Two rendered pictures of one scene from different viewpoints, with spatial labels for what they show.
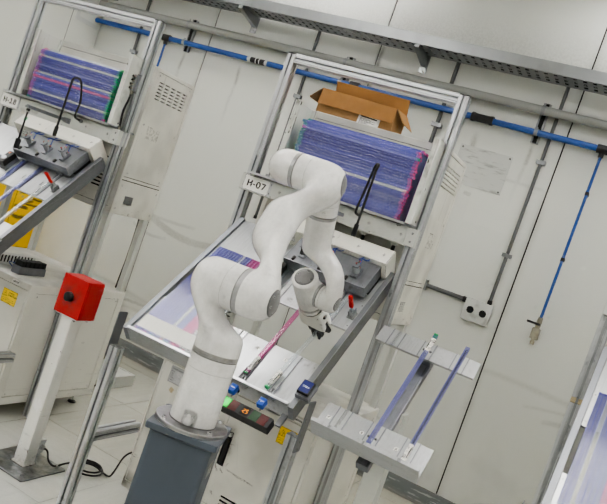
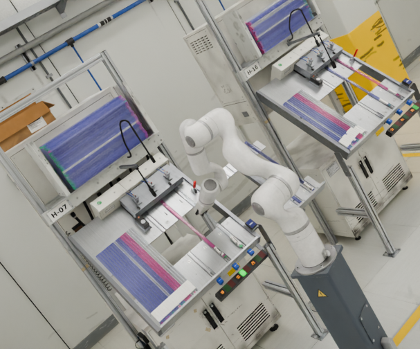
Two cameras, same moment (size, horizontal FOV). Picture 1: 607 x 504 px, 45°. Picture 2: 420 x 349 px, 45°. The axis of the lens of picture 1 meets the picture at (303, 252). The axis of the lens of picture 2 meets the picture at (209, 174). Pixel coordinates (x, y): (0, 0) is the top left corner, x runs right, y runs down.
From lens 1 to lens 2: 1.94 m
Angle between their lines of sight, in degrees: 51
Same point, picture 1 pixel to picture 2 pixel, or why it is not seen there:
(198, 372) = (311, 234)
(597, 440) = (309, 115)
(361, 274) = (169, 174)
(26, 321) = not seen: outside the picture
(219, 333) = (299, 211)
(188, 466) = (343, 265)
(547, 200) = (72, 89)
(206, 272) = (272, 198)
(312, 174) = (221, 121)
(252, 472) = (236, 300)
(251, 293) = (294, 179)
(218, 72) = not seen: outside the picture
